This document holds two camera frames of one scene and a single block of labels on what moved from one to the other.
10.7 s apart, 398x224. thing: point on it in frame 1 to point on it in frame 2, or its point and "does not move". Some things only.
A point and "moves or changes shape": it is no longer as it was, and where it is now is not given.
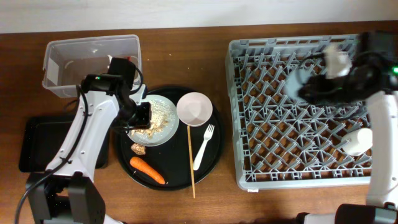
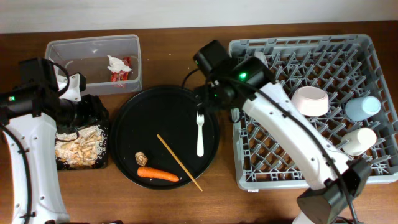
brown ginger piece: x=138 y=149 to x=141 y=158
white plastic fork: x=207 y=136 to x=200 y=147
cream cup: x=358 y=142 does not move
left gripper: x=145 y=124 to x=94 y=109
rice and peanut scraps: x=161 y=114 moves or changes shape
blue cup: x=295 y=79 to x=357 y=109
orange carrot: x=154 y=175 to x=148 y=172
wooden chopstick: x=191 y=162 to x=159 y=137
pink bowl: x=194 y=109 to x=311 y=101
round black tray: x=183 y=145 does not move
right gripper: x=306 y=91 to x=210 y=98
